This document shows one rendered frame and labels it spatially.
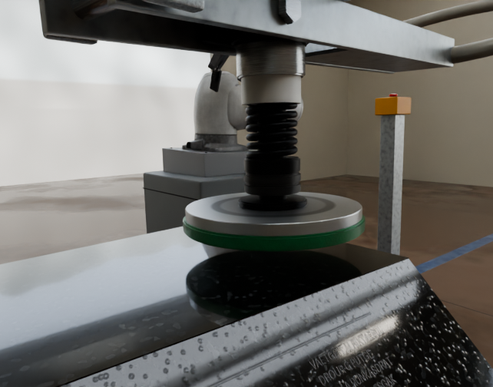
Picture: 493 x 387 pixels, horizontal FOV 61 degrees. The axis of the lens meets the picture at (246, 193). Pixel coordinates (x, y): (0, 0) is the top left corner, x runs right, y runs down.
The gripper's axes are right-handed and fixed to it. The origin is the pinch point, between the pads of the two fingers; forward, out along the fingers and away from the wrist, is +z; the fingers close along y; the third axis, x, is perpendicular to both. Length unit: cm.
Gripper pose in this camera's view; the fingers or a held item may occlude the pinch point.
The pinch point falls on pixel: (228, 82)
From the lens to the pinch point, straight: 139.9
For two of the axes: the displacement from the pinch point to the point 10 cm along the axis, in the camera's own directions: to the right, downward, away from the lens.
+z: -2.1, 7.6, 6.2
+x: -7.5, -5.3, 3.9
